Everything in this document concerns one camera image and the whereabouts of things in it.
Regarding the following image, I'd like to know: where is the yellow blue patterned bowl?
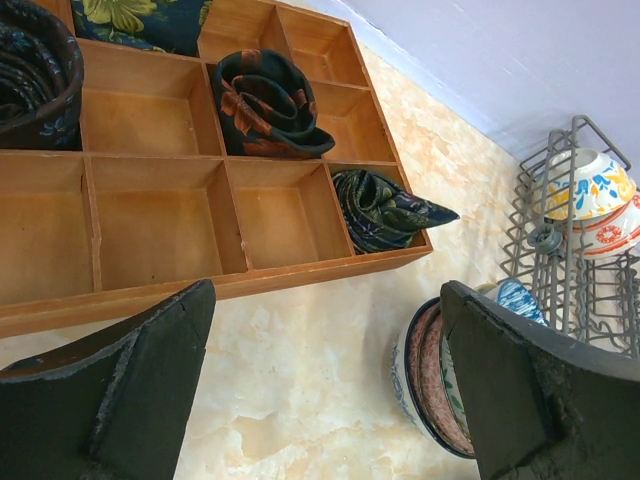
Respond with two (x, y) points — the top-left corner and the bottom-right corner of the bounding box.
(544, 148), (636, 220)

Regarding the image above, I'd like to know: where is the grey wire dish rack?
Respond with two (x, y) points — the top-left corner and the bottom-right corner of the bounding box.
(501, 114), (639, 358)

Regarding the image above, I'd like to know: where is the wooden compartment tray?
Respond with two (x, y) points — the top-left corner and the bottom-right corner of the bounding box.
(1, 1), (432, 337)

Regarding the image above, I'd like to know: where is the blue flower rolled cloth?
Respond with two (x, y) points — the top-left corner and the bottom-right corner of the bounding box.
(1, 1), (84, 150)

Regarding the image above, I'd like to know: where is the yellow flower dark cloth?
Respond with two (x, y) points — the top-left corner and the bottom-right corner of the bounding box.
(70, 0), (212, 56)

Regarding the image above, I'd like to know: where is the green leaf rolled cloth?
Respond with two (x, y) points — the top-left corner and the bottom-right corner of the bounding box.
(332, 169), (459, 254)

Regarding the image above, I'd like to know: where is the orange patterned bowl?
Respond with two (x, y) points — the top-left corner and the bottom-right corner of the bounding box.
(570, 193), (639, 260)

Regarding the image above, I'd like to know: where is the blue white floral bowl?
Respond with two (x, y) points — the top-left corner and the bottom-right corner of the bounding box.
(390, 302), (471, 448)

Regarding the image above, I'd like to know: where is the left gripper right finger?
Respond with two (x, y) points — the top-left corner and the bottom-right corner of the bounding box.
(440, 281), (639, 479)

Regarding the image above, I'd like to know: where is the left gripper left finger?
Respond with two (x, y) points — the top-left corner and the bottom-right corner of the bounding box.
(1, 280), (216, 479)

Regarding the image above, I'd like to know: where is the orange flower rolled cloth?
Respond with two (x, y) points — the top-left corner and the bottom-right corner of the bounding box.
(210, 49), (335, 159)

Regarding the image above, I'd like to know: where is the pink bowl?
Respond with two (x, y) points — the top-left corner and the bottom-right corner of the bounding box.
(419, 311), (472, 451)
(406, 297), (475, 459)

